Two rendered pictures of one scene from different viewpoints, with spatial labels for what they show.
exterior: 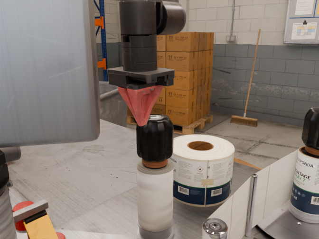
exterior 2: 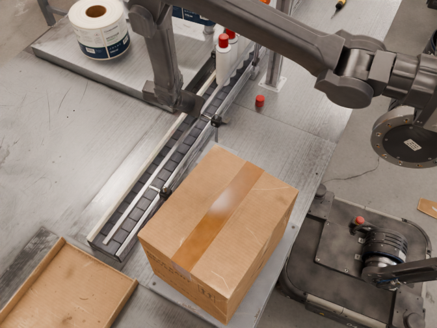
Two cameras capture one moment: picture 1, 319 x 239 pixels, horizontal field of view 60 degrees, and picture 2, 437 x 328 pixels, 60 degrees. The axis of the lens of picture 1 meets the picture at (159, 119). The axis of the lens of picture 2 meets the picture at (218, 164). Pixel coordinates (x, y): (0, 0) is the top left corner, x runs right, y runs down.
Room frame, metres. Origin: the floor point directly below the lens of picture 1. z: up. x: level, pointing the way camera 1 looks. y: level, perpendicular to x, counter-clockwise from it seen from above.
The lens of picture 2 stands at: (0.67, 1.21, 1.89)
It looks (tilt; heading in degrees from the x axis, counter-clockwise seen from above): 56 degrees down; 255
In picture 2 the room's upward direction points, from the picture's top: straight up
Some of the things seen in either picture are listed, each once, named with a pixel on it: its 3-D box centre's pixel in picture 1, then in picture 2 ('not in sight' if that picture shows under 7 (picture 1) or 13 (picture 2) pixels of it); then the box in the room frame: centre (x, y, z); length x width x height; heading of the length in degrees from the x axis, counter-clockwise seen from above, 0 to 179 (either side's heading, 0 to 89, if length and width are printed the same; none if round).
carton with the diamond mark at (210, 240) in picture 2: not in sight; (220, 235); (0.56, 0.84, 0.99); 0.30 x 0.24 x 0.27; 40
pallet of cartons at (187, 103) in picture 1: (168, 79); not in sight; (4.25, -0.14, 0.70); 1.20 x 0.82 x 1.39; 58
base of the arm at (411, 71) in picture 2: not in sight; (414, 80); (0.24, 0.85, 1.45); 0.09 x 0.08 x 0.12; 53
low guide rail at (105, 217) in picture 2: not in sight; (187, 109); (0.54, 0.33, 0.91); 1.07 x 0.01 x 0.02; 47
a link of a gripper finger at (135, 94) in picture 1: (136, 98); not in sight; (0.47, 0.04, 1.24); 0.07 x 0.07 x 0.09; 47
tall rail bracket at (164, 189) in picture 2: not in sight; (160, 198); (0.69, 0.65, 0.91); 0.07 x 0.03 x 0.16; 137
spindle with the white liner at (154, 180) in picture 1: (154, 178); not in sight; (0.57, 0.01, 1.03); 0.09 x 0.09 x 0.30
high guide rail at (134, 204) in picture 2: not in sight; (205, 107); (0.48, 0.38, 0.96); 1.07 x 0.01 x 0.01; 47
